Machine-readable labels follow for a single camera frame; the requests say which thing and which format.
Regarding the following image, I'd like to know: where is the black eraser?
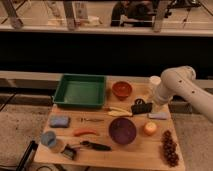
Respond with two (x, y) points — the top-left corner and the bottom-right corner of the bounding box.
(131, 102), (152, 115)

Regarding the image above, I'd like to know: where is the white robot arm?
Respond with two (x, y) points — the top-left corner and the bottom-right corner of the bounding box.
(153, 66), (213, 123)

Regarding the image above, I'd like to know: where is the red bowl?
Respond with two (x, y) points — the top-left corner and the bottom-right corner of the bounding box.
(112, 81), (132, 100)

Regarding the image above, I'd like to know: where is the purple bowl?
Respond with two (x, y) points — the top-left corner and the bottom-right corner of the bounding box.
(108, 117), (137, 145)

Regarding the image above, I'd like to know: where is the yellow banana toy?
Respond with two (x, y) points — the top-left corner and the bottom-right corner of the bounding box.
(108, 107), (133, 117)

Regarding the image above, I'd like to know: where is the green plastic tray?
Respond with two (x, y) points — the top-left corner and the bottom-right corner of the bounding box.
(53, 74), (106, 109)

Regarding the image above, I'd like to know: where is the small metal cup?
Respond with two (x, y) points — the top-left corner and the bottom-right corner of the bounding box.
(134, 98), (145, 104)

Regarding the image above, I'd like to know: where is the small metal tool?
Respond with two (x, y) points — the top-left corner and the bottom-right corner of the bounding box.
(79, 118), (104, 122)

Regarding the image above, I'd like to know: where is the clear plastic container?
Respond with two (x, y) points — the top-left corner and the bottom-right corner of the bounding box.
(149, 76), (161, 92)

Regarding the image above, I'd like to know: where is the orange carrot toy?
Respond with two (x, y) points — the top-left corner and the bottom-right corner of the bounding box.
(73, 129), (99, 137)

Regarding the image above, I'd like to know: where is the wooden board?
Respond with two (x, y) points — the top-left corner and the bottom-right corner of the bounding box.
(33, 75), (186, 171)

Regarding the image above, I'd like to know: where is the orange fruit toy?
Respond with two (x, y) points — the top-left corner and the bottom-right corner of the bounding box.
(143, 122), (157, 136)

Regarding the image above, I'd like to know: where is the light blue cloth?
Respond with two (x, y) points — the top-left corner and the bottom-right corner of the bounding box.
(147, 113), (168, 120)

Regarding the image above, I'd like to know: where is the blue sponge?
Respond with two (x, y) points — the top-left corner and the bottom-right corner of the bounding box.
(49, 116), (70, 128)

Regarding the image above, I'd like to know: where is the person in dark clothes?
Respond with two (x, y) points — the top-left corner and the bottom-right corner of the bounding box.
(110, 0), (159, 27)

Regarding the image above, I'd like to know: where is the black binder clip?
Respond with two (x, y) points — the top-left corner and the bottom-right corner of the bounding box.
(61, 145), (79, 160)

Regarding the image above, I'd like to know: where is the blue cup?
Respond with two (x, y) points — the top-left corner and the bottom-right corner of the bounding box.
(41, 131), (56, 148)

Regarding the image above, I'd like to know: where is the dark grape bunch toy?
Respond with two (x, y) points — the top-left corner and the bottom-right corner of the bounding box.
(162, 130), (179, 167)

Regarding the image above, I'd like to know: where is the black stand leg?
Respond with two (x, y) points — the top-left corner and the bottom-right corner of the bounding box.
(15, 141), (38, 171)

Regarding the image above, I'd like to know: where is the black handled peeler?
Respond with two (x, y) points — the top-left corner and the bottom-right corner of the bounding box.
(80, 141), (111, 151)

